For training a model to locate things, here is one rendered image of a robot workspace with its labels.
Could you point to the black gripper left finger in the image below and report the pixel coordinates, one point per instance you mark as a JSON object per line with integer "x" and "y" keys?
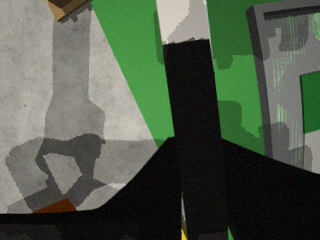
{"x": 147, "y": 208}

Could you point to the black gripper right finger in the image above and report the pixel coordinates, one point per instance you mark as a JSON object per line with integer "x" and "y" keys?
{"x": 269, "y": 200}

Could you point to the green mat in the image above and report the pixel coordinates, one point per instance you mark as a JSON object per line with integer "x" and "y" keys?
{"x": 132, "y": 30}

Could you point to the yellow rectangular block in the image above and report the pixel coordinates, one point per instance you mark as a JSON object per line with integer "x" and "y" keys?
{"x": 184, "y": 232}

